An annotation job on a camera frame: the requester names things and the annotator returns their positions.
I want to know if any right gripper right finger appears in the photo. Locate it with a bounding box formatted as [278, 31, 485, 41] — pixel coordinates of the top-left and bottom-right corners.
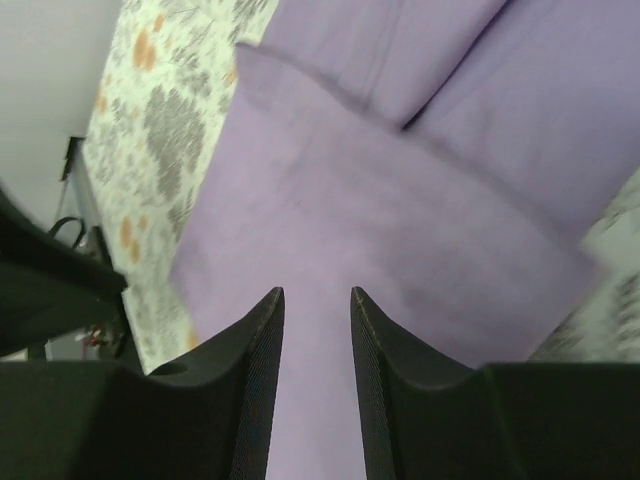
[351, 287, 639, 479]

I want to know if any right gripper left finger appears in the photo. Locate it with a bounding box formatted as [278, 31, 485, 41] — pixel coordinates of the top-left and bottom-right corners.
[1, 287, 285, 479]

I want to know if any purple t shirt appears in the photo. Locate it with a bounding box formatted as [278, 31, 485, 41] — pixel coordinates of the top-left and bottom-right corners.
[170, 1, 639, 479]

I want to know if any floral table cloth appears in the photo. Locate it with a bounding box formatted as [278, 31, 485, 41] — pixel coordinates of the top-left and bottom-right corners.
[84, 1, 639, 371]

